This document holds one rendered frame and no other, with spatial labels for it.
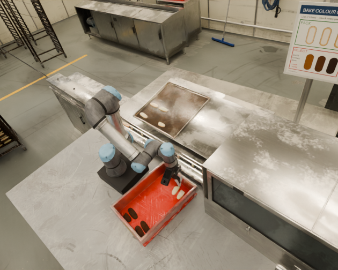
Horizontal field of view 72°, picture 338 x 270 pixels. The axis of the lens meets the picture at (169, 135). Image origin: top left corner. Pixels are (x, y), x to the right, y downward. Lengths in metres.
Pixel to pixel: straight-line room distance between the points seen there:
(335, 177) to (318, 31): 0.85
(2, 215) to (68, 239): 1.74
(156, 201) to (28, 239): 1.72
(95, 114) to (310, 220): 1.07
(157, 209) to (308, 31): 1.41
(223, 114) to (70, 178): 1.32
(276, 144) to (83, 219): 1.28
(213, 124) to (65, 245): 1.32
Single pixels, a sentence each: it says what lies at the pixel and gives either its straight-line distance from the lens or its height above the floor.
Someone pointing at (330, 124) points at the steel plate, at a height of 0.82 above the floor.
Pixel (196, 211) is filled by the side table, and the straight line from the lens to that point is 1.56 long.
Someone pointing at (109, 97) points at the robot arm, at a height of 1.52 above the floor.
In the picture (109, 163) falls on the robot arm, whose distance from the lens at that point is 1.62.
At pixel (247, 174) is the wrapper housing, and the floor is 1.30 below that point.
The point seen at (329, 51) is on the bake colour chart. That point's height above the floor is 1.47.
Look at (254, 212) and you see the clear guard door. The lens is 1.17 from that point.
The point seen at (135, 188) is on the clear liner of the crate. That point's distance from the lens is 1.61.
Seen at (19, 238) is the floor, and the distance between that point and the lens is 3.07.
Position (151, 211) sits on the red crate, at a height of 0.82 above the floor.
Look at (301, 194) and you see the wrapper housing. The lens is 1.12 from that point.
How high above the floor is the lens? 2.21
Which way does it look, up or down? 44 degrees down
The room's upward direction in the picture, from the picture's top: 12 degrees counter-clockwise
